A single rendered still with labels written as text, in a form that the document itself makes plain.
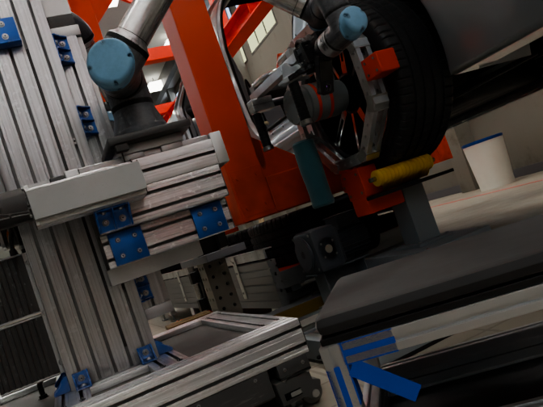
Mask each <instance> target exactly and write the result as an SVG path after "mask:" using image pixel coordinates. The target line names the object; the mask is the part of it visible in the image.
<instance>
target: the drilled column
mask: <svg viewBox="0 0 543 407"><path fill-rule="evenodd" d="M197 268H198V270H199V272H200V277H201V279H202V282H203V285H204V289H205V291H206V294H207V297H208V301H209V303H210V306H211V309H212V311H213V312H216V311H221V312H230V313H244V312H243V310H242V306H241V303H240V301H239V298H238V294H237V292H236V289H235V286H234V282H233V280H232V277H231V274H230V272H229V268H228V266H227V263H226V260H225V257H223V258H219V259H217V260H214V261H211V262H207V263H204V264H200V265H197Z"/></svg>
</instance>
